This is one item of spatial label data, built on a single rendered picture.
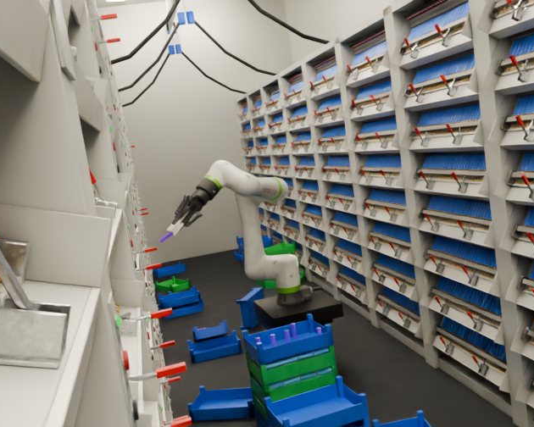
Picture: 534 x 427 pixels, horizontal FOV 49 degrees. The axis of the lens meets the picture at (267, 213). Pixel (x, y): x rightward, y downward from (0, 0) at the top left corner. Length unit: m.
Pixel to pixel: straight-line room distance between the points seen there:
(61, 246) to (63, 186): 0.04
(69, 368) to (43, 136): 0.20
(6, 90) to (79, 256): 0.12
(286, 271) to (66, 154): 2.65
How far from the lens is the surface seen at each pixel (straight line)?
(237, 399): 2.98
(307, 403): 2.24
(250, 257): 3.09
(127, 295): 1.16
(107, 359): 0.46
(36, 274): 0.44
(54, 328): 0.28
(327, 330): 2.30
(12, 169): 0.44
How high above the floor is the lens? 1.21
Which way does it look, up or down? 7 degrees down
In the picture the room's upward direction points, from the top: 9 degrees counter-clockwise
